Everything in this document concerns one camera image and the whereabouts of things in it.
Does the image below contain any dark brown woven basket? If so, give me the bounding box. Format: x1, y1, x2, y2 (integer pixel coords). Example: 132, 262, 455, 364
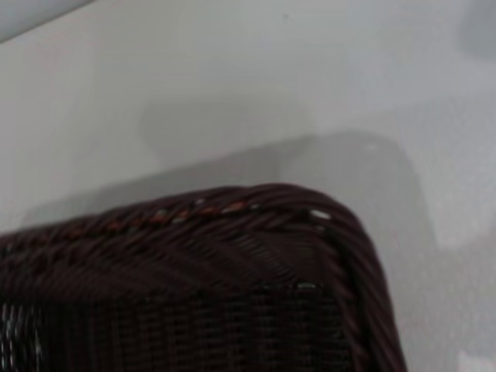
0, 181, 408, 372

